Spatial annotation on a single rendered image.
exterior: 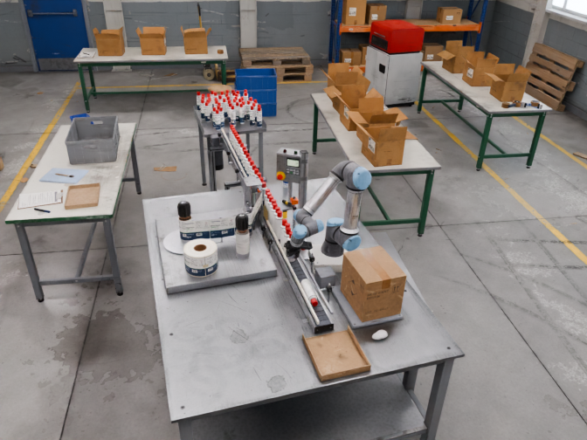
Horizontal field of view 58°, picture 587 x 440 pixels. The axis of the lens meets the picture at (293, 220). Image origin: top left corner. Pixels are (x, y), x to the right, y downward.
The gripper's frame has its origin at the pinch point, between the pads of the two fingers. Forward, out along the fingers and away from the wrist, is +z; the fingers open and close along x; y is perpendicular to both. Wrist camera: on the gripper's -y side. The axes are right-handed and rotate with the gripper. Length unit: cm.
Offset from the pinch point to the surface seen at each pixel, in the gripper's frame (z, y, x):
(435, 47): 361, -478, -538
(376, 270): -41, -31, 34
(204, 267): -1, 55, -2
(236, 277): 3.9, 37.1, 5.9
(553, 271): 102, -259, 10
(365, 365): -35, -11, 80
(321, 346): -25, 6, 64
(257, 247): 16.4, 17.7, -17.5
